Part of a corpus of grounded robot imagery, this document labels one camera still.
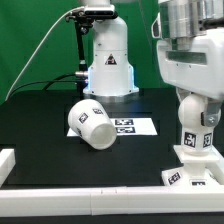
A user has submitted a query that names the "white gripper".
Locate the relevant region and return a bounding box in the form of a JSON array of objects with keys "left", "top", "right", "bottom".
[{"left": 157, "top": 29, "right": 224, "bottom": 127}]

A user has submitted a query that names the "white lamp bulb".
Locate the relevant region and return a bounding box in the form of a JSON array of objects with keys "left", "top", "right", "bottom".
[{"left": 178, "top": 94, "right": 214, "bottom": 155}]

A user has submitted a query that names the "white lamp base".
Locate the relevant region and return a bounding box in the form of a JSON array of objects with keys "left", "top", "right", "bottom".
[{"left": 161, "top": 145, "right": 224, "bottom": 187}]

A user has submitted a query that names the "white lamp shade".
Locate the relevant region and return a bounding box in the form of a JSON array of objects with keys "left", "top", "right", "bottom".
[{"left": 68, "top": 99, "right": 117, "bottom": 150}]

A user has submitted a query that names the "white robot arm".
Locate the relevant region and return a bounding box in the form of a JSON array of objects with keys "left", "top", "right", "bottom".
[{"left": 81, "top": 0, "right": 224, "bottom": 127}]

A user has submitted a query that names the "white marker sheet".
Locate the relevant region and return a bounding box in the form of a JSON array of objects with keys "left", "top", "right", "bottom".
[{"left": 67, "top": 118, "right": 157, "bottom": 137}]

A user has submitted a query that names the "white left border block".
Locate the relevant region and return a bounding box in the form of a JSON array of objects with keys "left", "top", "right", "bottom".
[{"left": 0, "top": 149, "right": 16, "bottom": 187}]

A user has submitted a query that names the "black camera on stand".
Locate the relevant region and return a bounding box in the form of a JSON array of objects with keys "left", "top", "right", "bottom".
[{"left": 65, "top": 5, "right": 117, "bottom": 98}]

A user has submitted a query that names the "black cable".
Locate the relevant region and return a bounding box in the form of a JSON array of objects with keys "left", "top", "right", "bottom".
[{"left": 6, "top": 73, "right": 88, "bottom": 101}]

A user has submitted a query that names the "white camera cable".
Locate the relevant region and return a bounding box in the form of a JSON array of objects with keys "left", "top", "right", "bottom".
[{"left": 4, "top": 9, "right": 76, "bottom": 103}]

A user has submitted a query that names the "white front border rail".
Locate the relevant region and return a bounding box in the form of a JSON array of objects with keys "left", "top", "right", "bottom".
[{"left": 0, "top": 186, "right": 224, "bottom": 217}]

